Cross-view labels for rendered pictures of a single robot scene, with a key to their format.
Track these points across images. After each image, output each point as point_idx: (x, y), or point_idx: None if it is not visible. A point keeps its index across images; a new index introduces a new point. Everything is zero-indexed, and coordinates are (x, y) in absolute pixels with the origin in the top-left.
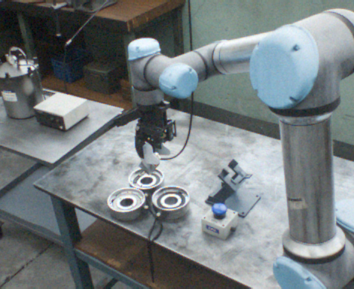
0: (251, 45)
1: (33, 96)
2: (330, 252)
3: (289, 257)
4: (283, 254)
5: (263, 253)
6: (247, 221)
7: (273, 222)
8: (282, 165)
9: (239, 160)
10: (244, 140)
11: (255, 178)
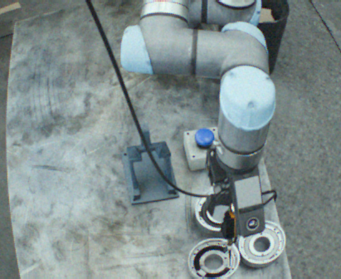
0: None
1: None
2: None
3: (255, 0)
4: (252, 8)
5: (197, 101)
6: (170, 139)
7: (149, 119)
8: (51, 168)
9: (75, 217)
10: (34, 236)
11: (94, 178)
